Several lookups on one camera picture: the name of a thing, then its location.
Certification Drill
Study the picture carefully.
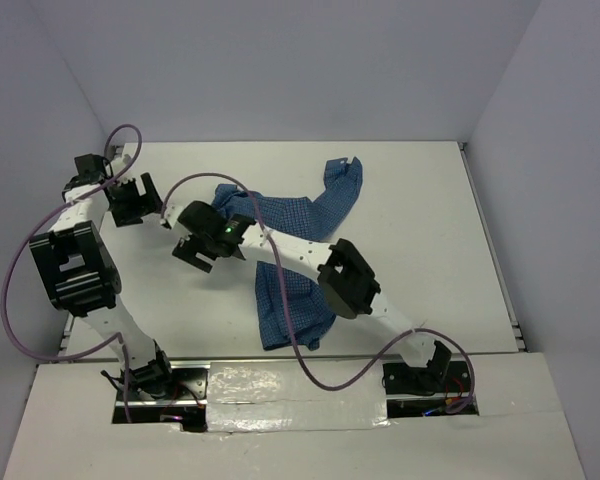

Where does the aluminium table edge rail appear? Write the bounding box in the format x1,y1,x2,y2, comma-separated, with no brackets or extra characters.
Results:
457,142,528,352

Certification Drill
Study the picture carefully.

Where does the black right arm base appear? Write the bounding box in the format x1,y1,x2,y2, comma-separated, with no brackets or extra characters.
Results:
382,361,471,419

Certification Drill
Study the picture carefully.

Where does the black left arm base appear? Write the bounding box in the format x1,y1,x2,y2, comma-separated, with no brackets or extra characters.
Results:
110,363,209,433

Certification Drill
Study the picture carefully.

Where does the blue plaid long sleeve shirt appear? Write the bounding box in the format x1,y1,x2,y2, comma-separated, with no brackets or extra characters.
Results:
212,158,363,350

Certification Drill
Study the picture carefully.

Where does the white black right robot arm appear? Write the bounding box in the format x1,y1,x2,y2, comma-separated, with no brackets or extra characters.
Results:
161,192,451,394

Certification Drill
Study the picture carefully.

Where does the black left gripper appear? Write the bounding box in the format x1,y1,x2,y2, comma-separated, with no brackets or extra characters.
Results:
109,173,167,228

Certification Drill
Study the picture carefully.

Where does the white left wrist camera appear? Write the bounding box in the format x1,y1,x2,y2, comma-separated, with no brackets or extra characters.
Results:
107,154,132,176

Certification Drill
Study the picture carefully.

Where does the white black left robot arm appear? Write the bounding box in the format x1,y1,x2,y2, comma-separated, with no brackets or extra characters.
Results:
28,154,176,400

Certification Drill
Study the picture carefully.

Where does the silver tape covered panel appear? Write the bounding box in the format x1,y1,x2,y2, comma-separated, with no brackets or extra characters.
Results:
206,361,389,433

